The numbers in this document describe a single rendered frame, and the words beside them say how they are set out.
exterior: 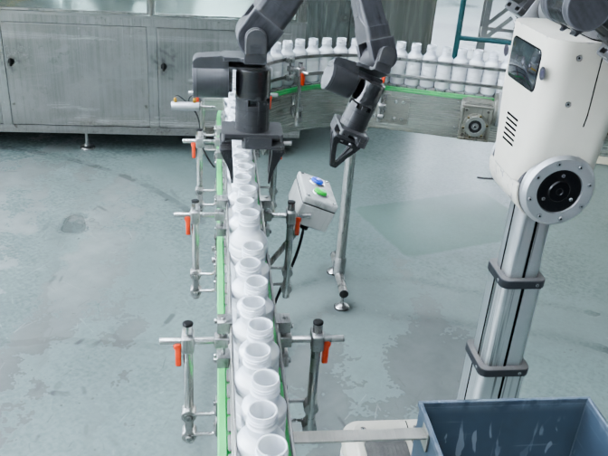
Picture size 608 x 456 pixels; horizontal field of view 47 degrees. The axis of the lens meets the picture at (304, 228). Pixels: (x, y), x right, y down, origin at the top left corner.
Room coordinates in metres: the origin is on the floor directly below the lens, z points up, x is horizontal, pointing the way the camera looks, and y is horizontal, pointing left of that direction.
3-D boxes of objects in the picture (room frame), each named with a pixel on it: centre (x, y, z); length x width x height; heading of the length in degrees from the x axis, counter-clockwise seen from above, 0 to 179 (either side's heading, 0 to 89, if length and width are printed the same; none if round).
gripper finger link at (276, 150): (1.13, 0.08, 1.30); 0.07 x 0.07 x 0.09; 8
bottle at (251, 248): (1.07, 0.09, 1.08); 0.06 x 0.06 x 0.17
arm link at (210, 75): (1.12, 0.14, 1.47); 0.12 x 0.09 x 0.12; 99
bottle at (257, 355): (0.78, 0.05, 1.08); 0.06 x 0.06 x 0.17
